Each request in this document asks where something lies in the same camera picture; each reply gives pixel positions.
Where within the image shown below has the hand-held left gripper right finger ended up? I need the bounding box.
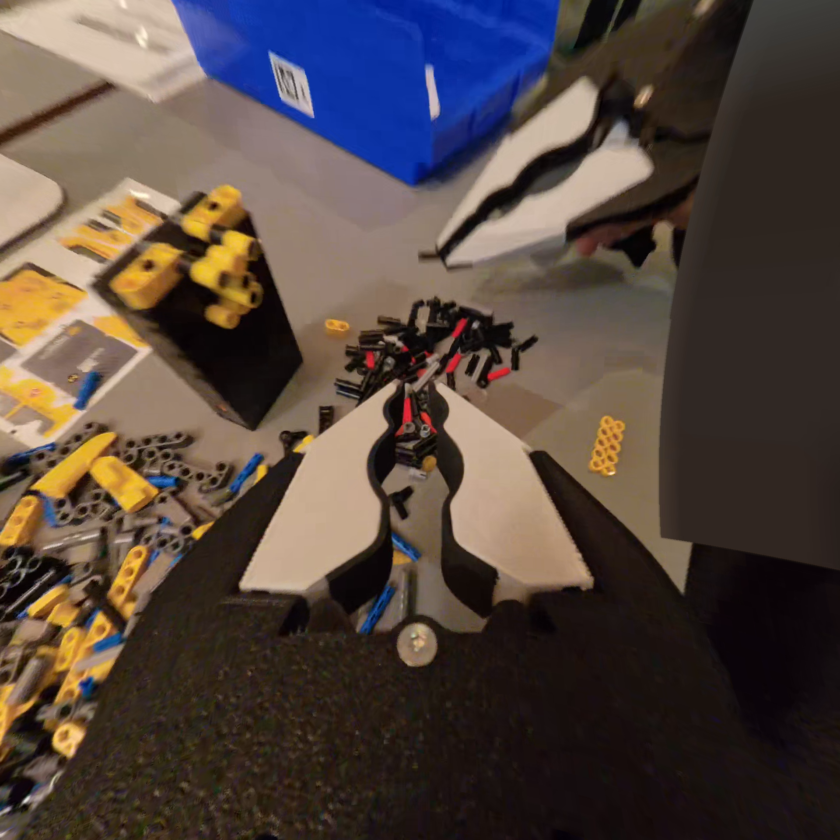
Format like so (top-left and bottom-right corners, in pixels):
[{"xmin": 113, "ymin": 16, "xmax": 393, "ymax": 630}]
[{"xmin": 427, "ymin": 381, "xmax": 596, "ymax": 619}]

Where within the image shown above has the pile of black red pins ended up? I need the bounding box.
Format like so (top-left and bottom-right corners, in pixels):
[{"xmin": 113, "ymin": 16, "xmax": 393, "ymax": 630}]
[{"xmin": 333, "ymin": 297, "xmax": 540, "ymax": 475}]

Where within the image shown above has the person's right hand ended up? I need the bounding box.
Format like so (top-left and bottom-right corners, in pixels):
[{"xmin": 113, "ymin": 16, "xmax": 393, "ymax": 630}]
[{"xmin": 576, "ymin": 197, "xmax": 695, "ymax": 258}]

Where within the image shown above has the pile of mixed building pieces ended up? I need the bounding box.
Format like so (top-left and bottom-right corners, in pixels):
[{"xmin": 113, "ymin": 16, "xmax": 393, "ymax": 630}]
[{"xmin": 0, "ymin": 420, "xmax": 421, "ymax": 815}]

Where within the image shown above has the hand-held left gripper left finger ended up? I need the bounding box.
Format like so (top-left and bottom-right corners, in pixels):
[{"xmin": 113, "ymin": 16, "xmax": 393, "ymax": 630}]
[{"xmin": 238, "ymin": 381, "xmax": 411, "ymax": 616}]

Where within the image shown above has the blue storage bin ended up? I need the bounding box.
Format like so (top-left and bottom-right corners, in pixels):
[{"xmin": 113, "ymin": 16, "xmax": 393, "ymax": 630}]
[{"xmin": 171, "ymin": 0, "xmax": 562, "ymax": 186}]

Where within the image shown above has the black block with yellow connectors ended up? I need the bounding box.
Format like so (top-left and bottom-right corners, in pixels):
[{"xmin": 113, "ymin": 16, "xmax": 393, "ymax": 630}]
[{"xmin": 92, "ymin": 185, "xmax": 304, "ymax": 431}]

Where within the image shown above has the document in clear sleeve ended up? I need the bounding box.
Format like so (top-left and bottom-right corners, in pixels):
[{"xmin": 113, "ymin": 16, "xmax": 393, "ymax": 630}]
[{"xmin": 0, "ymin": 0, "xmax": 206, "ymax": 104}]

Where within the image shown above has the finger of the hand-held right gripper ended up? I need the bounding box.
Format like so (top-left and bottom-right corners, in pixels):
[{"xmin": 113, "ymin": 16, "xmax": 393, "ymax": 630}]
[
  {"xmin": 435, "ymin": 77, "xmax": 614, "ymax": 258},
  {"xmin": 443, "ymin": 121, "xmax": 655, "ymax": 269}
]

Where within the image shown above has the white book stand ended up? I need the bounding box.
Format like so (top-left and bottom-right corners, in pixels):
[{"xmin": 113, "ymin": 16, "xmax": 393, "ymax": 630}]
[{"xmin": 0, "ymin": 153, "xmax": 68, "ymax": 256}]

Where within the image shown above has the yellow perforated connector plate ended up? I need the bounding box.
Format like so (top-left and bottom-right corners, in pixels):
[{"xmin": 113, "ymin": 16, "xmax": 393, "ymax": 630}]
[{"xmin": 588, "ymin": 415, "xmax": 627, "ymax": 477}]

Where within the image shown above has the sticker sheet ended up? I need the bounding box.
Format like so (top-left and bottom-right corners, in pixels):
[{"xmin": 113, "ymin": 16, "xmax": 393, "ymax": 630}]
[{"xmin": 0, "ymin": 177, "xmax": 183, "ymax": 448}]

